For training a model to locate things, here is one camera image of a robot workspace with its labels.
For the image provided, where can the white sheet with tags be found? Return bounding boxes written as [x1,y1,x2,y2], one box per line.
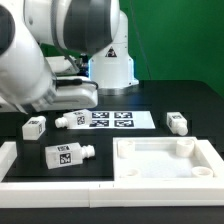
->
[73,111,155,129]

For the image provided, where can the white square table top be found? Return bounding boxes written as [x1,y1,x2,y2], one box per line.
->
[113,137,224,183]

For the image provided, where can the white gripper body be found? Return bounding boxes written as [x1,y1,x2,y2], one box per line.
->
[33,78,98,111]

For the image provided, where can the white U-shaped fence frame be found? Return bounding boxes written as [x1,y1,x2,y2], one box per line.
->
[0,142,224,208]

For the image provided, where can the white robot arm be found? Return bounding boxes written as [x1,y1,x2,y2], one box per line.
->
[0,0,139,113]

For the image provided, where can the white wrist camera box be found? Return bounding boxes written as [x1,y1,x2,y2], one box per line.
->
[46,56,79,77]

